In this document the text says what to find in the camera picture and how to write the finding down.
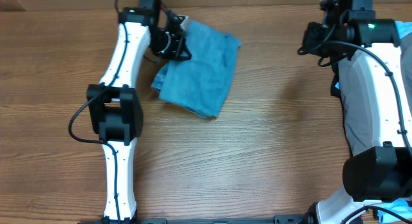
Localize light blue denim jeans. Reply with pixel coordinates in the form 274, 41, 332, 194
151, 21, 241, 118

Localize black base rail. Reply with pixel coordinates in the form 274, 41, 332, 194
81, 214, 316, 224

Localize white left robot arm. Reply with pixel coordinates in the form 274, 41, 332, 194
86, 8, 191, 223

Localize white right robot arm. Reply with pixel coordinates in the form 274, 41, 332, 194
299, 19, 411, 223

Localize light blue folded garment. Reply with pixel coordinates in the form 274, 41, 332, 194
331, 21, 411, 223

